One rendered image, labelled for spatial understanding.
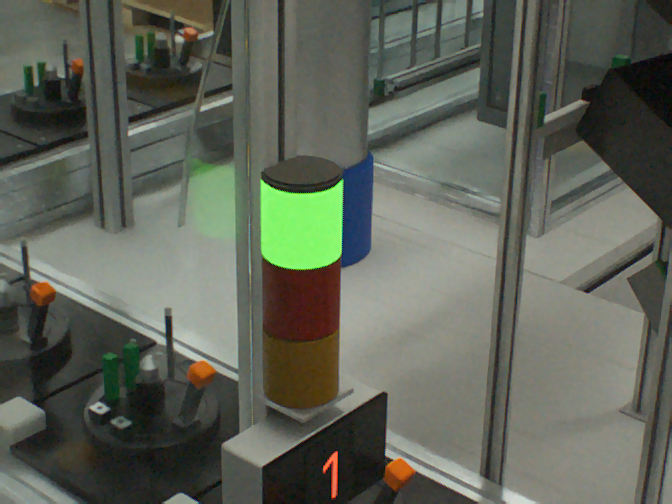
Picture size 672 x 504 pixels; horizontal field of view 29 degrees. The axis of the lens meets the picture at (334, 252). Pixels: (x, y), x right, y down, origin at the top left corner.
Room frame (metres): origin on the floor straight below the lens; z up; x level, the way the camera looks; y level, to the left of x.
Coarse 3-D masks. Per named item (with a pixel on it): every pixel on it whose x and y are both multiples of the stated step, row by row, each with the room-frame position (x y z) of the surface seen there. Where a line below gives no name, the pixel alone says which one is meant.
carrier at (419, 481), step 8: (416, 472) 1.04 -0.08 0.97; (384, 480) 1.00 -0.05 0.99; (416, 480) 1.03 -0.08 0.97; (424, 480) 1.03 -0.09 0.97; (432, 480) 1.03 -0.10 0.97; (368, 488) 0.99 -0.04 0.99; (376, 488) 0.99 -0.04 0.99; (408, 488) 1.02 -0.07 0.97; (416, 488) 1.02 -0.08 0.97; (424, 488) 1.02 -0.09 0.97; (432, 488) 1.02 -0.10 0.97; (440, 488) 1.02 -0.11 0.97; (448, 488) 1.02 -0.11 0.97; (360, 496) 0.98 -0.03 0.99; (368, 496) 0.98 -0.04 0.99; (376, 496) 0.98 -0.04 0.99; (400, 496) 0.98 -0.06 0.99; (408, 496) 1.00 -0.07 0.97; (416, 496) 1.00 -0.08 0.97; (424, 496) 1.00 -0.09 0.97; (432, 496) 1.00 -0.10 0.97; (440, 496) 1.00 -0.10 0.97; (448, 496) 1.00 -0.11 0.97; (456, 496) 1.00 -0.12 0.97; (464, 496) 1.00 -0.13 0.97
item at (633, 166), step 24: (624, 72) 1.09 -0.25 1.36; (648, 72) 1.12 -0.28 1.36; (600, 96) 1.08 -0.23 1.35; (624, 96) 1.06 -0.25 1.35; (648, 96) 1.14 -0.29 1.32; (600, 120) 1.08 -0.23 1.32; (624, 120) 1.06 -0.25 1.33; (648, 120) 1.04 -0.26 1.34; (600, 144) 1.08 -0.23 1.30; (624, 144) 1.06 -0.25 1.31; (648, 144) 1.04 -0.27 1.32; (624, 168) 1.05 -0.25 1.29; (648, 168) 1.03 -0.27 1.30; (648, 192) 1.03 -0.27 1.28
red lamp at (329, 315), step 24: (264, 264) 0.72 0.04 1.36; (336, 264) 0.72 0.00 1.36; (264, 288) 0.72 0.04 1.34; (288, 288) 0.70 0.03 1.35; (312, 288) 0.70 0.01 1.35; (336, 288) 0.72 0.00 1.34; (264, 312) 0.72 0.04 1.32; (288, 312) 0.70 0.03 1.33; (312, 312) 0.70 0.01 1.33; (336, 312) 0.72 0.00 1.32; (288, 336) 0.70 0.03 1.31; (312, 336) 0.70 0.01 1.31
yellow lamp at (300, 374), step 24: (264, 336) 0.72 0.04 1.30; (336, 336) 0.72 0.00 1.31; (264, 360) 0.72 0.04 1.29; (288, 360) 0.70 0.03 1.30; (312, 360) 0.70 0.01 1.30; (336, 360) 0.72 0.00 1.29; (264, 384) 0.72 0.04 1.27; (288, 384) 0.70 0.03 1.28; (312, 384) 0.70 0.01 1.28; (336, 384) 0.72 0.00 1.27
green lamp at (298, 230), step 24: (264, 192) 0.72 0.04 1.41; (288, 192) 0.71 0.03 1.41; (336, 192) 0.71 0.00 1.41; (264, 216) 0.72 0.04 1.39; (288, 216) 0.70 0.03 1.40; (312, 216) 0.70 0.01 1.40; (336, 216) 0.71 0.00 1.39; (264, 240) 0.72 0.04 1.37; (288, 240) 0.70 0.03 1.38; (312, 240) 0.70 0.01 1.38; (336, 240) 0.72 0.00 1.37; (288, 264) 0.70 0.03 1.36; (312, 264) 0.70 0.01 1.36
